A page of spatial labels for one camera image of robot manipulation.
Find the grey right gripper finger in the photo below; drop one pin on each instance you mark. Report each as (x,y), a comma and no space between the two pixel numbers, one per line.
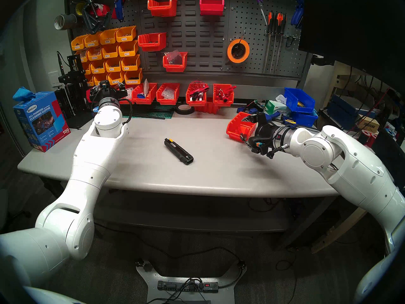
(254,119)
(247,140)

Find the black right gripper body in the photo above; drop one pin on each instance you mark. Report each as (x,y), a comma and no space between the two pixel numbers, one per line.
(262,135)

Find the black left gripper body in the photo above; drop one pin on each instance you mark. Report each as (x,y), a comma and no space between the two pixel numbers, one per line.
(106,89)

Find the orange-red plastic storage bin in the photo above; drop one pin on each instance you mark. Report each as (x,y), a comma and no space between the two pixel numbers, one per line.
(235,129)

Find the black utility knife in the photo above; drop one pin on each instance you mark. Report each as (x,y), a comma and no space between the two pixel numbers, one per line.
(178,151)

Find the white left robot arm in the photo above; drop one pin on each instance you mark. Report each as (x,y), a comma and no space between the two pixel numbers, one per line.
(91,157)

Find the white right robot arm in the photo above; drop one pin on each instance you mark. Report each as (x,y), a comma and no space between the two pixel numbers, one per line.
(348,161)

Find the blue cleaning cloths box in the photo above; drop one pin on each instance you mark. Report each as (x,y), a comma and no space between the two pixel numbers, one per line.
(41,123)

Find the small cardboard box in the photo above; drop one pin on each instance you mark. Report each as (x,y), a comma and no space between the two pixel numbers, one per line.
(368,124)

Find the small blue clamp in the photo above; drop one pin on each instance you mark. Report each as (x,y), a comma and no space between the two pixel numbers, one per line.
(244,110)

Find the yellow bin labelled M2.5-6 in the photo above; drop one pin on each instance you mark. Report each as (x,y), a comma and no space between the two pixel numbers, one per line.
(99,77)

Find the yellow bin labelled M2.5-5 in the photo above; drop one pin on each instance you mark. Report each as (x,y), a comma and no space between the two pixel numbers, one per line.
(115,76)

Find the yellow bin labelled M2.5-8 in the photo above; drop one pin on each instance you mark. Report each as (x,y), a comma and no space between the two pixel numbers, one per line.
(89,80)

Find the large blue spring clamp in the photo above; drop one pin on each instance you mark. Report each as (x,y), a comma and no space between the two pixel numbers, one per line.
(273,116)

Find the dark red plastic bin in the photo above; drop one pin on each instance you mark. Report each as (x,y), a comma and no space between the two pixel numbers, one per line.
(88,98)

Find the yellow bin labelled M3-12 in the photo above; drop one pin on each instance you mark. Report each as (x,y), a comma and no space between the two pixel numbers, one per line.
(97,67)

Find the yellow bin labelled M3-8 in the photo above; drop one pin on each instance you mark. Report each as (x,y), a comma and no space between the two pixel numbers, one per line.
(113,66)

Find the yellow bin labelled M3-16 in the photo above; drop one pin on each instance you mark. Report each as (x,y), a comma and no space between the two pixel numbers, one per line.
(87,69)

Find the yellow bin labelled M4-0.7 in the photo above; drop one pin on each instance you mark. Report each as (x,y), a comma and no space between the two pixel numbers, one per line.
(133,77)

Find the blue and yellow bar clamp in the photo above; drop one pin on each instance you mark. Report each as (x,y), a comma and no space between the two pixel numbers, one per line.
(289,120)

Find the black metal press stand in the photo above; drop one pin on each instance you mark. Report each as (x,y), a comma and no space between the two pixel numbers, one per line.
(74,94)

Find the yellow bin labelled M3-6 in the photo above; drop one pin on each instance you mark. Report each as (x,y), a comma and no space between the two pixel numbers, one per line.
(130,63)

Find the yellow bin labelled M4X4X6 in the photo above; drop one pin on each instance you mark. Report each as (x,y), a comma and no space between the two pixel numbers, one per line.
(94,54)

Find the yellow bin labelled M4-6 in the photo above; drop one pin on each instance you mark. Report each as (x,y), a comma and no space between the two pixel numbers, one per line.
(109,51)

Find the small red clamps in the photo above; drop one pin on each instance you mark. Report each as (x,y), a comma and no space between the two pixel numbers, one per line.
(224,92)

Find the yellow bin labelled M4X6X6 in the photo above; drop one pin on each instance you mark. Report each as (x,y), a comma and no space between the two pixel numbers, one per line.
(83,56)

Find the blue plastic bin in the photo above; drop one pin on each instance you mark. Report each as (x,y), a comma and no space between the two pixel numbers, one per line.
(292,99)
(303,119)

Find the yellow bin labelled M3-4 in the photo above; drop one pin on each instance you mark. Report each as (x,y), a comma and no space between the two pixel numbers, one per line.
(128,49)

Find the stacked orange-red bins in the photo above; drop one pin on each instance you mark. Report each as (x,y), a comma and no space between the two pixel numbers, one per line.
(208,109)

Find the yellow bin labelled M3X8 BAD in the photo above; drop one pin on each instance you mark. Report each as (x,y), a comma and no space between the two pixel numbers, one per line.
(91,41)

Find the yellow bin labelled M3X5X4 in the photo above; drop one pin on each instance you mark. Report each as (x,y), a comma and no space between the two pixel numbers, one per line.
(78,44)

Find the thin black rod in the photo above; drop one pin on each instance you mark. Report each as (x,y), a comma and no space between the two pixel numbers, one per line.
(152,117)

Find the black soldering iron pen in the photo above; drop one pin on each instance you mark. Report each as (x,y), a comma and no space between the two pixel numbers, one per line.
(59,62)

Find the yellow bin labelled M3X6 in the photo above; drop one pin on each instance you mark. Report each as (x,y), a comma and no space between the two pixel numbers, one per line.
(125,34)

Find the green cutting mat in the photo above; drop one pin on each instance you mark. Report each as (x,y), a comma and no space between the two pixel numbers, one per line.
(161,114)

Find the black and red markers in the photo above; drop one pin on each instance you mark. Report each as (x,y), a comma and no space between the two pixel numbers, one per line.
(197,96)

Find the clear bag of parts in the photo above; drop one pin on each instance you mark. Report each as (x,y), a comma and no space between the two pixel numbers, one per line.
(168,92)
(174,57)

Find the dark perforated pegboard panel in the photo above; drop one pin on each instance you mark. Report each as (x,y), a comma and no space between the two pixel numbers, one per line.
(131,15)
(284,62)

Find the grey metal C-clamp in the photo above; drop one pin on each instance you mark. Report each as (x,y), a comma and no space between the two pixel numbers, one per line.
(91,26)

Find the black tape roll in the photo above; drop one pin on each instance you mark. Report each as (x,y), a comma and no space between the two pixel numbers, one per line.
(185,112)

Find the orange tape roll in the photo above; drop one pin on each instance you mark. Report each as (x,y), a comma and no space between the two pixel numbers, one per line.
(229,51)

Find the red tape roll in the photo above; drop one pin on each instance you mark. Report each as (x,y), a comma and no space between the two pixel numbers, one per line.
(102,11)

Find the dark blue case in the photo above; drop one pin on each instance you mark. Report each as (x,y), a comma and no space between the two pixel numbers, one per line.
(340,110)

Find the blue microfiber cloth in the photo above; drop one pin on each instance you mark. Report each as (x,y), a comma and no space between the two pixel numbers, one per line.
(23,93)

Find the black carabiner hook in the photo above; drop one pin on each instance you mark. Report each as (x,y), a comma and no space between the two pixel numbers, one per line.
(287,43)

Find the yellow tape roll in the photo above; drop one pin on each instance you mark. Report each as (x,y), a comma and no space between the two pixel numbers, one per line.
(79,9)

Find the grey louvred panel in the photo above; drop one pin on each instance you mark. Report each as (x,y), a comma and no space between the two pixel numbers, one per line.
(196,37)

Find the blue spring clamps hanging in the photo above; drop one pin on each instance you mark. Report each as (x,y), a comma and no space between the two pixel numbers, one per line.
(297,16)

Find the crimson plastic bin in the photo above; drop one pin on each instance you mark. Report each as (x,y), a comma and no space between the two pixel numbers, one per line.
(212,7)

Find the black base knob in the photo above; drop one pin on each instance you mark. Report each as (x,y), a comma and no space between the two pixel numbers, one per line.
(141,263)
(242,264)

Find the black flat tray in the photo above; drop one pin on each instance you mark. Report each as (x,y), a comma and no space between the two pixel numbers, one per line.
(392,148)

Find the black computer monitor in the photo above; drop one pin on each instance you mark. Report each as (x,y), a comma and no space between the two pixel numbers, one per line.
(348,28)

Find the black power strip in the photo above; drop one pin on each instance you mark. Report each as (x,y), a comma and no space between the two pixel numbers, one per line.
(177,286)

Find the white light switch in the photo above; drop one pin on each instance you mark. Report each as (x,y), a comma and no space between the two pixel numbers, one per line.
(53,78)

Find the silver duct tape roll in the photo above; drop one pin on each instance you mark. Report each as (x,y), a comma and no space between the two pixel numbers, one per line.
(65,21)

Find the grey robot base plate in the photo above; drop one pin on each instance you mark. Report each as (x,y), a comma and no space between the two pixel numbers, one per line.
(148,278)

